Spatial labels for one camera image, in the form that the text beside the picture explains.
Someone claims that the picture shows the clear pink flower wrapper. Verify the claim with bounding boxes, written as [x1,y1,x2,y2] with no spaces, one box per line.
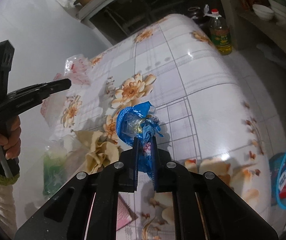
[64,54,91,86]

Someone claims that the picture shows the blue wrapper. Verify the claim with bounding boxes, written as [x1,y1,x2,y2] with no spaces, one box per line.
[115,101,161,178]

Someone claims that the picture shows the left forearm fleece sleeve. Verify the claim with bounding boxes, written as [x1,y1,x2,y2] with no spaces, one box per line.
[0,164,20,239]

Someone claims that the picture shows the left hand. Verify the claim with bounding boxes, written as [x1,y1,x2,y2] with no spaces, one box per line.
[0,116,22,159]

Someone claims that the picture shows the pink cloth pad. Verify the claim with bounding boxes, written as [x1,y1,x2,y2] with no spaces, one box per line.
[116,193,138,231]

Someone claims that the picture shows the green plastic jar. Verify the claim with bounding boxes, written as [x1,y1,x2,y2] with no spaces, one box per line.
[43,146,67,197]

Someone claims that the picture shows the beige crumpled cloth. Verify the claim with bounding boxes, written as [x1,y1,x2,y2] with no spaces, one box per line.
[74,131,120,174]

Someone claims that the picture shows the floral plastic tablecloth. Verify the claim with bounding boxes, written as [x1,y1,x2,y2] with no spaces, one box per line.
[18,13,271,240]

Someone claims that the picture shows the cooking oil bottle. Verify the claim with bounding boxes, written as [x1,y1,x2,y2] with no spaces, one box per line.
[204,5,232,55]

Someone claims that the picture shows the stacked white bowls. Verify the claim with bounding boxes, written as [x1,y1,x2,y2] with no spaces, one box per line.
[252,0,286,30]

